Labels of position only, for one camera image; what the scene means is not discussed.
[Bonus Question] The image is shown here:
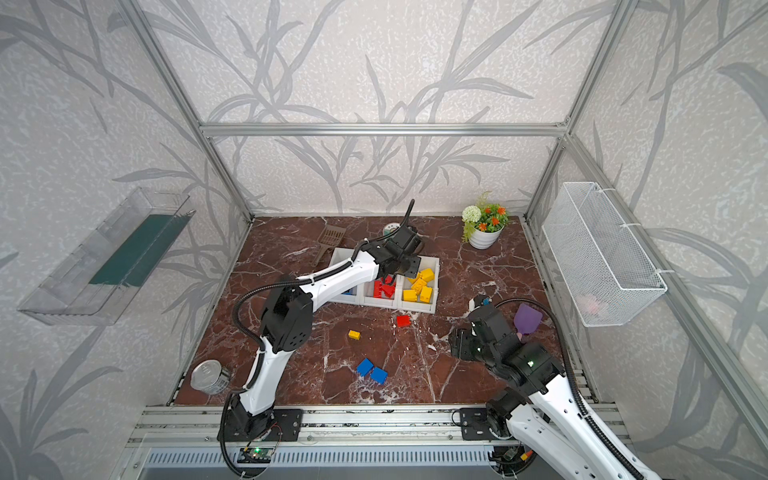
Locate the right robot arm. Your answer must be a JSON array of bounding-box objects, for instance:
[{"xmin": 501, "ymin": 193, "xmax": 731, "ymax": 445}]
[{"xmin": 450, "ymin": 295, "xmax": 658, "ymax": 479}]

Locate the purple pink spatula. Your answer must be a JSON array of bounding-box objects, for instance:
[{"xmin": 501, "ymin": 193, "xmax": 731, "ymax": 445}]
[{"xmin": 513, "ymin": 303, "xmax": 543, "ymax": 340}]

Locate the long red lego brick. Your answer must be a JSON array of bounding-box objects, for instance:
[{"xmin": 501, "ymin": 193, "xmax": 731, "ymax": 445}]
[{"xmin": 373, "ymin": 276, "xmax": 396, "ymax": 299}]

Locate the artificial flower plant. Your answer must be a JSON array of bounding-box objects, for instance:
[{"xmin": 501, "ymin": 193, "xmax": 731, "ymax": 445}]
[{"xmin": 461, "ymin": 190, "xmax": 509, "ymax": 243}]

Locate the white middle storage bin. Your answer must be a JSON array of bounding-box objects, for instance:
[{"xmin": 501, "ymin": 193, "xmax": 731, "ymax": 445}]
[{"xmin": 359, "ymin": 275, "xmax": 402, "ymax": 309}]

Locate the white flower pot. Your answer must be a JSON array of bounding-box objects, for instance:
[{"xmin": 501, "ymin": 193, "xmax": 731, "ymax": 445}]
[{"xmin": 469, "ymin": 229, "xmax": 501, "ymax": 250}]

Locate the brown slotted spatula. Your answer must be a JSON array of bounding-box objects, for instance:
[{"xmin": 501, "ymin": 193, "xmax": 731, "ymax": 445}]
[{"xmin": 312, "ymin": 224, "xmax": 346, "ymax": 267}]

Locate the white wire basket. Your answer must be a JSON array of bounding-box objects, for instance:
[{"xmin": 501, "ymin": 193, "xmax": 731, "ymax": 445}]
[{"xmin": 542, "ymin": 182, "xmax": 668, "ymax": 328}]

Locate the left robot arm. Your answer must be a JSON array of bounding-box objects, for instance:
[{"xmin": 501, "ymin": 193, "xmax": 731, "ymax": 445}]
[{"xmin": 217, "ymin": 201, "xmax": 422, "ymax": 445}]

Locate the clear plastic wall shelf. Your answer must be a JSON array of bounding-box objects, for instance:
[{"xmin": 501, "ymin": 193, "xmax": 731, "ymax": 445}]
[{"xmin": 18, "ymin": 187, "xmax": 196, "ymax": 326}]

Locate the sunflower seed jar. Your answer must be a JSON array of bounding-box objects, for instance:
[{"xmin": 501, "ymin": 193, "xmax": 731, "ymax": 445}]
[{"xmin": 382, "ymin": 222, "xmax": 400, "ymax": 236}]

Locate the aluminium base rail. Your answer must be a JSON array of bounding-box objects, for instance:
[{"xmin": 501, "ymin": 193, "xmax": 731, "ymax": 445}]
[{"xmin": 126, "ymin": 404, "xmax": 480, "ymax": 448}]

